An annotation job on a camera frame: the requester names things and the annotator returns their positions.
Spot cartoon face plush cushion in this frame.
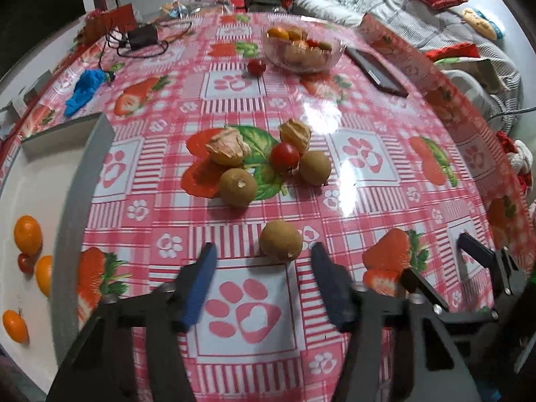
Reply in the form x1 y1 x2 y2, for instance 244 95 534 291
463 7 503 40

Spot clear glass bowl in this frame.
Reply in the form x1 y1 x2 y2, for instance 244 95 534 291
262 25 347 74

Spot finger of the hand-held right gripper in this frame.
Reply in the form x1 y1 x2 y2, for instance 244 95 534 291
458 232 526 294
401 269 451 313

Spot dark red smartphone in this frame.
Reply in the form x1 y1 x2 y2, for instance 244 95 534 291
344 46 409 98

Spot small brown kiwi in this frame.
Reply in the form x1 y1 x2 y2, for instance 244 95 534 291
259 220 304 262
218 168 259 208
298 151 332 186

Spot black power adapter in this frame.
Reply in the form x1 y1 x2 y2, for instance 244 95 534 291
127 25 159 50

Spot white blanket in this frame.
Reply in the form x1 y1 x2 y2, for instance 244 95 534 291
442 69 503 114

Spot black adapter cable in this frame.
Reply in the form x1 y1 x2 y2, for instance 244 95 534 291
98 19 195 72

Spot blue glove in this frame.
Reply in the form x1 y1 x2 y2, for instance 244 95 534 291
64 70 110 117

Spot red gift boxes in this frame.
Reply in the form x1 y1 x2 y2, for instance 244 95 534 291
86 3 139 30

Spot printed square cushion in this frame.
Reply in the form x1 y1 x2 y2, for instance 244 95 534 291
435 59 509 93

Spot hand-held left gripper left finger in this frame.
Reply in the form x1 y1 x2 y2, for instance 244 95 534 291
46 242 218 402

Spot grey striped sofa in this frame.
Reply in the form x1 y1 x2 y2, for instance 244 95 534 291
293 0 536 135

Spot orange husk physalis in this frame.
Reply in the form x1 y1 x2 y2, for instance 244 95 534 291
278 119 313 153

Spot pale husk physalis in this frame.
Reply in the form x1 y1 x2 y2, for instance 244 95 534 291
205 126 253 166

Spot red strawberry print tablecloth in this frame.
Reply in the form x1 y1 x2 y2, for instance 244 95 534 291
0 8 536 402

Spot small red cushion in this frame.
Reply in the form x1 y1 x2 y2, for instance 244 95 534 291
426 43 480 63

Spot clear plastic bag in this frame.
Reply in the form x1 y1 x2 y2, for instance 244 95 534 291
161 0 202 17

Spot grey white cardboard box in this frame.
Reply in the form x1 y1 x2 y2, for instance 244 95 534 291
0 113 116 390

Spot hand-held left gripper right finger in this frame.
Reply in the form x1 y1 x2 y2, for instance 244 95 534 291
310 242 482 402

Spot red white plush towel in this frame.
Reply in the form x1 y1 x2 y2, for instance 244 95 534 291
496 131 536 218

